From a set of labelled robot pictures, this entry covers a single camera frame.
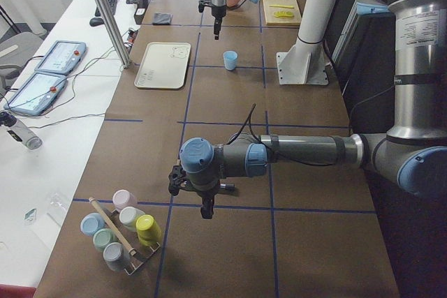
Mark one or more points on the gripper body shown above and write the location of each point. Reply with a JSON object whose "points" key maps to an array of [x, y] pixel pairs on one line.
{"points": [[207, 195], [218, 12]]}

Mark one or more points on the light blue plastic cup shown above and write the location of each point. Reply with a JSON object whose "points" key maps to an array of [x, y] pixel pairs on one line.
{"points": [[230, 60]]}

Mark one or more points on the yellow cup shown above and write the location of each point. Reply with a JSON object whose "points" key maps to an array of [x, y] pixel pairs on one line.
{"points": [[148, 231]]}

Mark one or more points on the white cup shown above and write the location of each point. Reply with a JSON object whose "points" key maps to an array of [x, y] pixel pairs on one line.
{"points": [[128, 217]]}

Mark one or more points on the pink cup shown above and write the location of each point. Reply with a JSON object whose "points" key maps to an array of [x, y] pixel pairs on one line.
{"points": [[123, 198]]}

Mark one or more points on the grey cup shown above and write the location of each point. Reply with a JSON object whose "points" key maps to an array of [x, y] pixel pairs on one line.
{"points": [[116, 256]]}

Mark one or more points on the green cup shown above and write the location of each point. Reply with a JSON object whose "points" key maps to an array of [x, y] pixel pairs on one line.
{"points": [[102, 238]]}

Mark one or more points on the blue cup on rack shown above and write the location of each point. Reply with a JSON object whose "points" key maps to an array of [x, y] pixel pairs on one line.
{"points": [[92, 223]]}

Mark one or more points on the grey folded cloth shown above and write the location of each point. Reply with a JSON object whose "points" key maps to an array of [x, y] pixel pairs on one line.
{"points": [[162, 19]]}

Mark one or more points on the lemon slices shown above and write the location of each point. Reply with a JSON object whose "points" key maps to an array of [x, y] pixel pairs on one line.
{"points": [[283, 14]]}

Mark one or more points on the wooden cutting board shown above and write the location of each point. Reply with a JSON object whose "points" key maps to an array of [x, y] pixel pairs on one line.
{"points": [[271, 20]]}

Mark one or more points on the yellow plastic knife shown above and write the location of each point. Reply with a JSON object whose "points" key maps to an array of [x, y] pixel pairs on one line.
{"points": [[281, 6]]}

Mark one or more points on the cream bear tray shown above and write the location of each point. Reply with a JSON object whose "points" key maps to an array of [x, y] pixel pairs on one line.
{"points": [[163, 66]]}

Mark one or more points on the black box with label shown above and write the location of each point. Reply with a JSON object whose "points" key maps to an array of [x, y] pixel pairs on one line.
{"points": [[140, 11]]}

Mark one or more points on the black usb hub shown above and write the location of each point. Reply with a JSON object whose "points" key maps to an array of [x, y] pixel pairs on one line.
{"points": [[132, 35]]}

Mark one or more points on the white pillar with base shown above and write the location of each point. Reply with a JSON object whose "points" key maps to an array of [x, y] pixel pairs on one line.
{"points": [[304, 63]]}

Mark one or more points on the black computer mouse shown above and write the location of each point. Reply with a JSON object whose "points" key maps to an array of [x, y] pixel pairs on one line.
{"points": [[96, 21]]}

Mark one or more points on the clear plastic bag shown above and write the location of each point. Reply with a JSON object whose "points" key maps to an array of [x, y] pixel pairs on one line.
{"points": [[57, 208]]}

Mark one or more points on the upper blue teach pendant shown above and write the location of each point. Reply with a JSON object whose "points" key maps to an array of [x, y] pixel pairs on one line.
{"points": [[63, 57]]}

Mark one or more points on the blue teach pendant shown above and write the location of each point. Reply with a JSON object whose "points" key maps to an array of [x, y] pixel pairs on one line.
{"points": [[63, 57], [36, 94]]}

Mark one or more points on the lower blue teach pendant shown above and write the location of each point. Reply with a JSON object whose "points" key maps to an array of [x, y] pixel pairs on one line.
{"points": [[36, 94]]}

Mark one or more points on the clear water bottle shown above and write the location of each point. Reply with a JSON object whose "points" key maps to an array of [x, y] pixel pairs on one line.
{"points": [[20, 132]]}

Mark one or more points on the grey office chair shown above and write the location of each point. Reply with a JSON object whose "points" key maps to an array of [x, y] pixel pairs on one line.
{"points": [[15, 53]]}

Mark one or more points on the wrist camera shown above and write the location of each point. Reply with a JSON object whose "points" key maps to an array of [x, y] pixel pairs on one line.
{"points": [[176, 178], [202, 4]]}

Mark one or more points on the wire cup rack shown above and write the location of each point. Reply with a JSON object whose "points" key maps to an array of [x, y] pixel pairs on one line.
{"points": [[143, 253]]}

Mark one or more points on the wooden rack handle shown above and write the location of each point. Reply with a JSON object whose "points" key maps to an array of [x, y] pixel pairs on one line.
{"points": [[106, 215]]}

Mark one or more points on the aluminium frame post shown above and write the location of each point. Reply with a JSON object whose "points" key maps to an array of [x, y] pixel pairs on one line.
{"points": [[113, 32]]}

